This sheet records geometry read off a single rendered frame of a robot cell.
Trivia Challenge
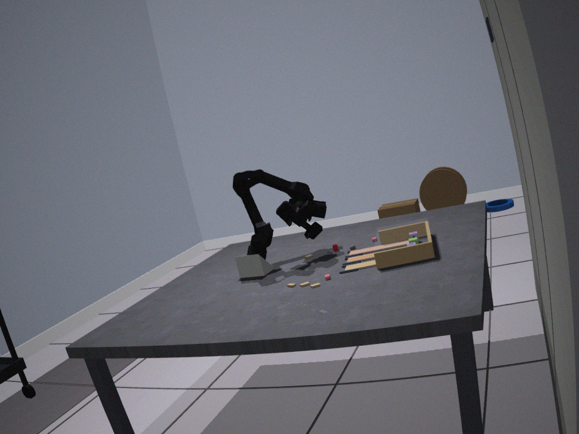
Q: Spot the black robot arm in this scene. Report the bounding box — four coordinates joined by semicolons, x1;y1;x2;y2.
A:
233;169;327;260

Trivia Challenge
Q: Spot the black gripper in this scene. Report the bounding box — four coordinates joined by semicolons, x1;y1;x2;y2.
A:
276;201;323;239

